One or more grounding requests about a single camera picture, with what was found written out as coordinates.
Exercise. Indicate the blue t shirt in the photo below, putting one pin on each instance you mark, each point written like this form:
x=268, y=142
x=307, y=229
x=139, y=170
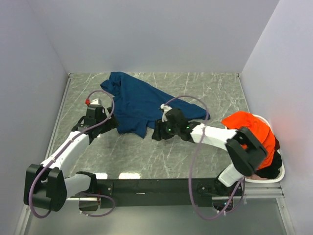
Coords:
x=137, y=104

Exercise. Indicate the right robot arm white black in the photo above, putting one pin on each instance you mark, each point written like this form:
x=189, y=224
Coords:
x=244, y=149

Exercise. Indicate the pink garment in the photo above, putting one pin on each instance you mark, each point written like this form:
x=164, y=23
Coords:
x=258, y=178

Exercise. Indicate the black t shirt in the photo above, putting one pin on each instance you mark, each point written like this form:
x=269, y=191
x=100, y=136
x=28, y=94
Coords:
x=272, y=171

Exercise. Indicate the orange t shirt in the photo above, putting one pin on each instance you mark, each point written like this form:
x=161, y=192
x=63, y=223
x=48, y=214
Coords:
x=261, y=130

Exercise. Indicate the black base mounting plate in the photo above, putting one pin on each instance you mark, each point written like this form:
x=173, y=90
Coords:
x=165, y=192

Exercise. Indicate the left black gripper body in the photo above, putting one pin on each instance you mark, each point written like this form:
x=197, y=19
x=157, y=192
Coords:
x=110, y=124

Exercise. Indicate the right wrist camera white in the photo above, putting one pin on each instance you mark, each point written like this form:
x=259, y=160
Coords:
x=165, y=109

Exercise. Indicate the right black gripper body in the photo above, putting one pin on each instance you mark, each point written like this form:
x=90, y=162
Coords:
x=167, y=130

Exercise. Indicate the white laundry basket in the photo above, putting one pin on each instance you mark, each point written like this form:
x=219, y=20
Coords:
x=270, y=168

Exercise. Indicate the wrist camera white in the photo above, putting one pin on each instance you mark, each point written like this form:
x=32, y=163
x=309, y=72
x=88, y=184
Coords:
x=165, y=109
x=93, y=103

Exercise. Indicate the aluminium frame rail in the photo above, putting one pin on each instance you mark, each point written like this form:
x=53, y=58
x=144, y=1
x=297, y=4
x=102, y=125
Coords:
x=25, y=214

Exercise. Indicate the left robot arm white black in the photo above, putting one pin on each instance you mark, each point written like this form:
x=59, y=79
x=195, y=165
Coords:
x=48, y=185

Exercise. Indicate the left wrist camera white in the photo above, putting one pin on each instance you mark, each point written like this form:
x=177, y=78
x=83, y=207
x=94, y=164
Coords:
x=93, y=103

